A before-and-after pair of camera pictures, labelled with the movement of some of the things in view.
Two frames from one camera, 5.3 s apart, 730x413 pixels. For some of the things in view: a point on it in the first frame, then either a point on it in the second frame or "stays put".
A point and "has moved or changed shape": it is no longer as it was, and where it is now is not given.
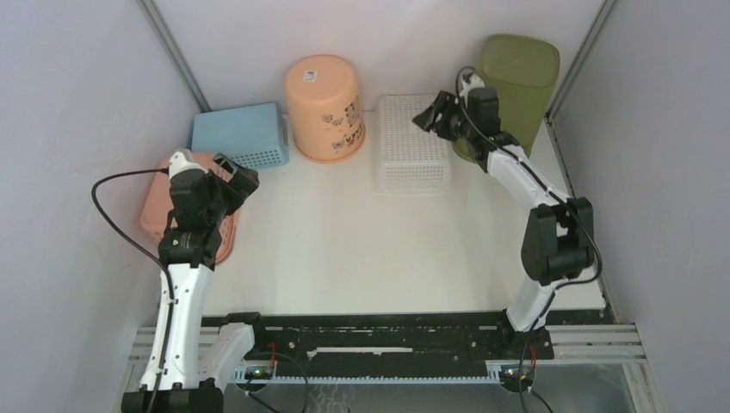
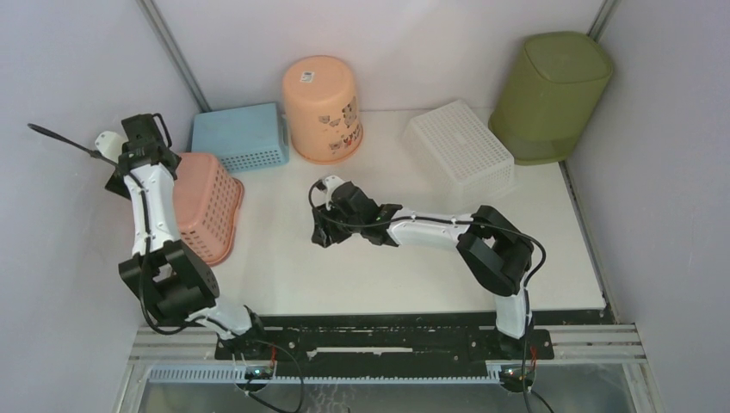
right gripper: (444, 103) → (320, 235)
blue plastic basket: (256, 136) stays put
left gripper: (244, 180) → (178, 162)
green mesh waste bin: (523, 70) has moved or changed shape
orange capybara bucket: (324, 95) stays put
